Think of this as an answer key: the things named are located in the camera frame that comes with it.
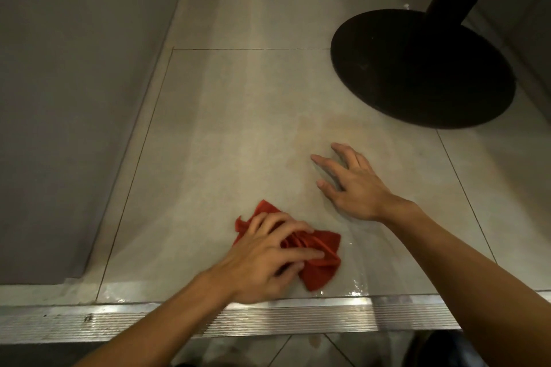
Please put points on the beige tiled floor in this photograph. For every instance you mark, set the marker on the beige tiled floor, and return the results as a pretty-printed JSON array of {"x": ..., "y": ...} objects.
[{"x": 236, "y": 121}]

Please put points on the person's right forearm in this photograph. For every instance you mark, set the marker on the person's right forearm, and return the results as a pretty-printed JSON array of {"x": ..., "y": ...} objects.
[{"x": 473, "y": 285}]

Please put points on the person's left forearm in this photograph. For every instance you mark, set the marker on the person's left forearm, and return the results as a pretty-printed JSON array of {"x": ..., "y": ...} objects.
[{"x": 159, "y": 328}]

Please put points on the grey bench base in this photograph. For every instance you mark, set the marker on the grey bench base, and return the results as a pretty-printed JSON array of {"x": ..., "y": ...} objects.
[
  {"x": 77, "y": 100},
  {"x": 516, "y": 14}
]

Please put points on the black round table base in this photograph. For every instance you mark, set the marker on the black round table base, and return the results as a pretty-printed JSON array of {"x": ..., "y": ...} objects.
[{"x": 422, "y": 74}]

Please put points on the person's right hand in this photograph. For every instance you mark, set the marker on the person's right hand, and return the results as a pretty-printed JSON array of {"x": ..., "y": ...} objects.
[{"x": 357, "y": 194}]

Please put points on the person's left hand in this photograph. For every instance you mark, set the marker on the person's left hand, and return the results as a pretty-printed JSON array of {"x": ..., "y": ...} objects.
[{"x": 258, "y": 268}]

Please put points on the red cloth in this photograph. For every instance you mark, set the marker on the red cloth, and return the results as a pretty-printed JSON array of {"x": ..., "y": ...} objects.
[{"x": 320, "y": 270}]

